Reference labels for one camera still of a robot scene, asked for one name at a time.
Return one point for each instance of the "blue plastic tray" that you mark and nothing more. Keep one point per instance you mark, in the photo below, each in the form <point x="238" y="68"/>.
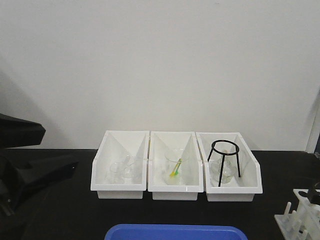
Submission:
<point x="173" y="232"/>

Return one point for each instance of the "white storage bin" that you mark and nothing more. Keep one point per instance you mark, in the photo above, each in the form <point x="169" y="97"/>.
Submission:
<point x="239" y="189"/>
<point x="160" y="142"/>
<point x="115" y="146"/>

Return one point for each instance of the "glass beaker with droppers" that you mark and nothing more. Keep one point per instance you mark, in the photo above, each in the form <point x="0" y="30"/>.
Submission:
<point x="173" y="173"/>

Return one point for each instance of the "glass flask under tripod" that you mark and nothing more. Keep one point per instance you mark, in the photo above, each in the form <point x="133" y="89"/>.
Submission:
<point x="228" y="172"/>

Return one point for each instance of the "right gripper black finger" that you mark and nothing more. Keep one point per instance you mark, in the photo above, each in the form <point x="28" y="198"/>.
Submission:
<point x="313" y="195"/>

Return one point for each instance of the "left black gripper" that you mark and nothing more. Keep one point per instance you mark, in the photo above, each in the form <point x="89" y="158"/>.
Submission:
<point x="18" y="183"/>

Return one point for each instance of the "left white storage bin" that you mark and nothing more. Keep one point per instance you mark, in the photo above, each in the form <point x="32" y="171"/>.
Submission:
<point x="115" y="146"/>

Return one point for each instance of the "middle white storage bin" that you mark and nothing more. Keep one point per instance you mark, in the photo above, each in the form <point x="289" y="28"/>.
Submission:
<point x="160" y="142"/>

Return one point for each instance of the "glassware in left bin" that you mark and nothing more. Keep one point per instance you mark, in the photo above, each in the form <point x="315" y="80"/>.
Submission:
<point x="128" y="169"/>

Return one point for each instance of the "white test tube rack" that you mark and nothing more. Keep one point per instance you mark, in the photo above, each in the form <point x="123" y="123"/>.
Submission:
<point x="302" y="223"/>

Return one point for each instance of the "right white storage bin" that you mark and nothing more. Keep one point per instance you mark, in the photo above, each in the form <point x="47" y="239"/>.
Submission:
<point x="239" y="189"/>

